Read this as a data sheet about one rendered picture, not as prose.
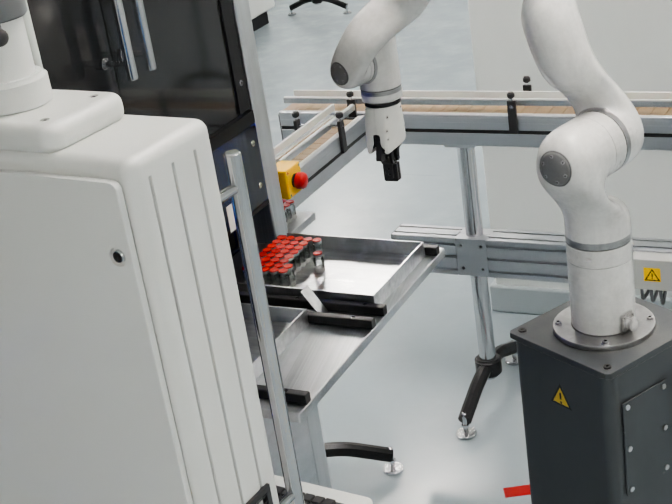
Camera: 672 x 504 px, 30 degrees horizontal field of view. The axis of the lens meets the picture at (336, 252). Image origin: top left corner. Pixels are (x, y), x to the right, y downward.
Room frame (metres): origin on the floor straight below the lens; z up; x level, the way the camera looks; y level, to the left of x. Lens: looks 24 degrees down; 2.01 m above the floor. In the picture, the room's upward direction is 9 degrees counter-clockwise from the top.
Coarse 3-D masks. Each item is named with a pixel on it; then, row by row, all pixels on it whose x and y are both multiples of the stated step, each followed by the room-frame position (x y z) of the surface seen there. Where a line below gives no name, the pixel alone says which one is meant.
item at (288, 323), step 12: (276, 312) 2.28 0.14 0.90; (288, 312) 2.26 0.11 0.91; (300, 312) 2.25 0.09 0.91; (252, 324) 2.28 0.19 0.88; (276, 324) 2.26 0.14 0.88; (288, 324) 2.26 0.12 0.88; (300, 324) 2.22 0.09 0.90; (252, 336) 2.23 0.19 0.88; (276, 336) 2.21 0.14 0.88; (288, 336) 2.17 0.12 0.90; (252, 348) 2.18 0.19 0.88; (252, 360) 2.13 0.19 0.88
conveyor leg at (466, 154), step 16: (464, 160) 3.29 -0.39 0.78; (464, 176) 3.29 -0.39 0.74; (464, 192) 3.30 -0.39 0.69; (464, 208) 3.30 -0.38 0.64; (480, 208) 3.30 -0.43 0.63; (480, 224) 3.30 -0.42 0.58; (480, 288) 3.29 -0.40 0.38; (480, 304) 3.29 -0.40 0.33; (480, 320) 3.29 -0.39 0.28; (480, 336) 3.30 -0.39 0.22; (480, 352) 3.30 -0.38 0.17
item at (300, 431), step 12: (264, 420) 2.51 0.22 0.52; (300, 432) 2.64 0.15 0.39; (276, 444) 2.54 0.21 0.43; (300, 444) 2.63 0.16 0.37; (276, 456) 2.53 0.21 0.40; (300, 456) 2.62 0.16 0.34; (312, 456) 2.67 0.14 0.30; (276, 468) 2.52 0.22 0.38; (300, 468) 2.61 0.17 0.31; (312, 468) 2.66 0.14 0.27; (312, 480) 2.65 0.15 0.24
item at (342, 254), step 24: (336, 240) 2.59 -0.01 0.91; (360, 240) 2.56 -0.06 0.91; (384, 240) 2.53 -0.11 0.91; (312, 264) 2.53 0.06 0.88; (336, 264) 2.51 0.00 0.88; (360, 264) 2.49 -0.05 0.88; (384, 264) 2.47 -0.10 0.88; (408, 264) 2.41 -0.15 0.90; (240, 288) 2.42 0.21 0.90; (288, 288) 2.36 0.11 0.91; (312, 288) 2.41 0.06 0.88; (336, 288) 2.39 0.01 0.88; (360, 288) 2.37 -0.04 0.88; (384, 288) 2.30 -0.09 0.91
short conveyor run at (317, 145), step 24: (312, 120) 3.29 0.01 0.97; (336, 120) 3.27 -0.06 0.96; (360, 120) 3.34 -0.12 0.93; (288, 144) 3.16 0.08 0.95; (312, 144) 3.20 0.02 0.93; (336, 144) 3.21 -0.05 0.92; (360, 144) 3.33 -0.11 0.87; (312, 168) 3.08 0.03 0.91; (336, 168) 3.19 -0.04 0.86; (312, 192) 3.06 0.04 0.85
